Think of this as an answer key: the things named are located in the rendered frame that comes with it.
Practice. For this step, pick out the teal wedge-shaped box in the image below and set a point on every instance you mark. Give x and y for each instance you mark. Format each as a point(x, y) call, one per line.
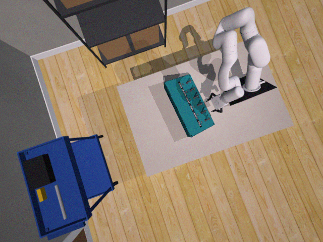
point(188, 105)

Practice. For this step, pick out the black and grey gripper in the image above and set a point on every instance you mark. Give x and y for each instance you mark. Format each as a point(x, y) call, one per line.
point(217, 102)

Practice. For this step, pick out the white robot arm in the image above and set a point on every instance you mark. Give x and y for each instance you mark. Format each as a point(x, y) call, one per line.
point(259, 56)

